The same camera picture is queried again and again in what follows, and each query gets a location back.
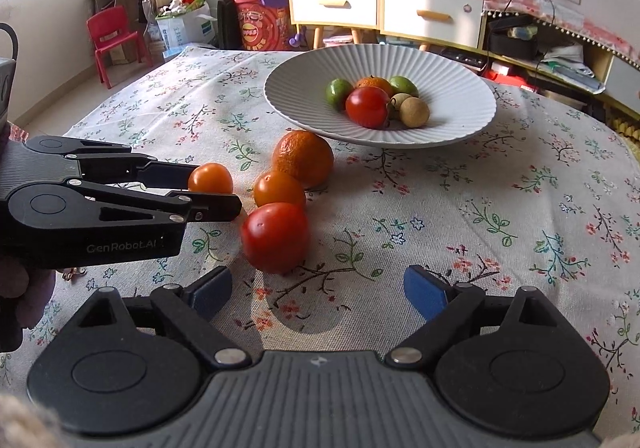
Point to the tan longan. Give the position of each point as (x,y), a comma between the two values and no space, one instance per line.
(399,101)
(416,112)

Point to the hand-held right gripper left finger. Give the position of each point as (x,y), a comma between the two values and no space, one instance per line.
(210,290)

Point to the red plastic chair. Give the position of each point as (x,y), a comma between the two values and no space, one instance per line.
(112,36)

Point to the large orange tomato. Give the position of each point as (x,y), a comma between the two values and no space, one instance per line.
(211,178)

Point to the red tomato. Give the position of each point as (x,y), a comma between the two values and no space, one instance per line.
(275,238)
(367,107)

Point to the fuzzy beige sleeve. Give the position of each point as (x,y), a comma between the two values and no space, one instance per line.
(20,423)

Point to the small orange tomato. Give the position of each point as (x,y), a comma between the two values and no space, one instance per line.
(279,189)

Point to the pink patterned cloth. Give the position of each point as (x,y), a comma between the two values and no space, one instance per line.
(550,11)

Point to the red bucket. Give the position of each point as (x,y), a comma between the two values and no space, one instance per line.
(257,26)

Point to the pile of papers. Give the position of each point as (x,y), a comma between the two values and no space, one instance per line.
(570,66)

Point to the black chair back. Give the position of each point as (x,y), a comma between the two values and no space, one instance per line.
(226,18)

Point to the black bag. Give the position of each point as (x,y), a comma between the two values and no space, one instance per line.
(515,43)

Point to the cardboard box with clutter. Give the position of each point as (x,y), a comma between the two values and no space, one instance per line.
(182,26)

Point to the white ribbed plate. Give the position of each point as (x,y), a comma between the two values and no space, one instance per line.
(450,118)

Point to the person's left hand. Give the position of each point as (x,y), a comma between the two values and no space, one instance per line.
(22,293)

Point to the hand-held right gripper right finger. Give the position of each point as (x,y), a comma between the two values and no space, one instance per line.
(425,290)

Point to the floral tablecloth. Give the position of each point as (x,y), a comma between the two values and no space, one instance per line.
(450,208)

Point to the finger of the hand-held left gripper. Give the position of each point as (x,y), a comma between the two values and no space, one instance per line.
(215,208)
(170,174)

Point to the clear plastic storage box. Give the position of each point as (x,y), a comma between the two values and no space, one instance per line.
(340,38)

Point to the green jujube fruit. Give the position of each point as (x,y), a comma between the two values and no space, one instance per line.
(405,85)
(339,92)

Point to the white low cabinet drawer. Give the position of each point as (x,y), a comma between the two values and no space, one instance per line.
(625,76)

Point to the large mandarin orange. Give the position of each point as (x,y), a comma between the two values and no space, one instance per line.
(302,158)
(374,82)

